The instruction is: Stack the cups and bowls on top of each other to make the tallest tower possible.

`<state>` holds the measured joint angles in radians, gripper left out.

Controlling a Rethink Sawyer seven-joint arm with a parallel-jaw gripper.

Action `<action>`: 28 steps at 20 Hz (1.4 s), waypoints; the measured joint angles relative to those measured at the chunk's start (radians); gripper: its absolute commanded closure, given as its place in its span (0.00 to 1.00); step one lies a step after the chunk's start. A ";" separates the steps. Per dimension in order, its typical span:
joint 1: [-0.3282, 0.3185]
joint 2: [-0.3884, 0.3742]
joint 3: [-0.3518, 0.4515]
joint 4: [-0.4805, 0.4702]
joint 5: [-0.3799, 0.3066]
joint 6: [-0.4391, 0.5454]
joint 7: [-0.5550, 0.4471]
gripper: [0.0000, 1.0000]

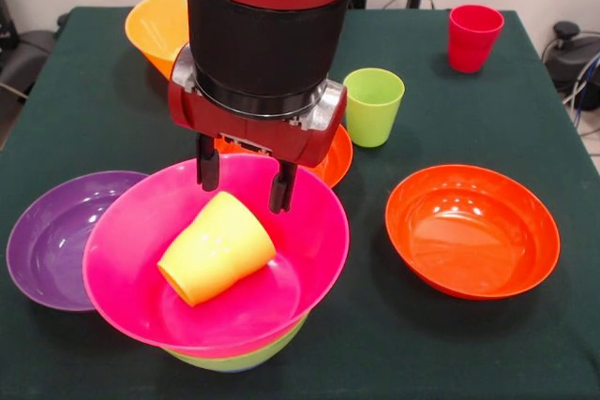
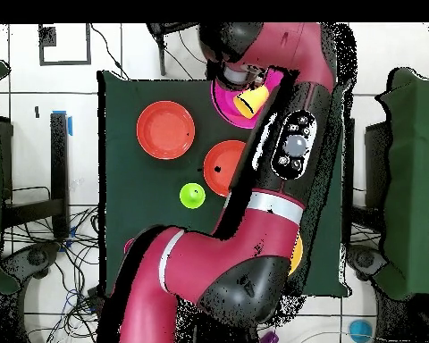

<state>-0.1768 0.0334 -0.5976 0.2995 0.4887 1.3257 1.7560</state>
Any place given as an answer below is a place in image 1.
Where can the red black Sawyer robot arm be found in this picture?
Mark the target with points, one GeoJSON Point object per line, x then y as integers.
{"type": "Point", "coordinates": [262, 44]}

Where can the orange plastic bowl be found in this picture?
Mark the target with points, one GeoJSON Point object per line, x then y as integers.
{"type": "Point", "coordinates": [154, 25]}

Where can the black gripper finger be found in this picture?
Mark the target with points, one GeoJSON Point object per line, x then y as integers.
{"type": "Point", "coordinates": [207, 166]}
{"type": "Point", "coordinates": [281, 189]}

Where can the green plastic cup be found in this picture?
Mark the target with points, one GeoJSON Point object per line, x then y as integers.
{"type": "Point", "coordinates": [375, 114]}

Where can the yellow plastic cup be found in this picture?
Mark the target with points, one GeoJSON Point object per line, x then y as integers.
{"type": "Point", "coordinates": [215, 250]}

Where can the purple plastic bowl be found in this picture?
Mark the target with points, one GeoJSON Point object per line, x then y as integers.
{"type": "Point", "coordinates": [47, 241]}

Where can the dark green tablecloth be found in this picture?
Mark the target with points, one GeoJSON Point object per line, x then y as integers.
{"type": "Point", "coordinates": [422, 348]}

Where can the red plastic bowl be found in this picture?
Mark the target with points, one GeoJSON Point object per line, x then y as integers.
{"type": "Point", "coordinates": [473, 231]}
{"type": "Point", "coordinates": [340, 156]}

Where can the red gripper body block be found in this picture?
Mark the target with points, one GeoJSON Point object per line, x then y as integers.
{"type": "Point", "coordinates": [262, 137]}

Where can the pink plastic bowl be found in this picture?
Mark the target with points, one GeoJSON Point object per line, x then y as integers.
{"type": "Point", "coordinates": [131, 231]}

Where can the green plastic bowl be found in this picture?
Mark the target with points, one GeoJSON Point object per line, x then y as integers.
{"type": "Point", "coordinates": [262, 355]}

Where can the red plastic cup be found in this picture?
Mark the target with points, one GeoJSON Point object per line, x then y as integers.
{"type": "Point", "coordinates": [471, 44]}

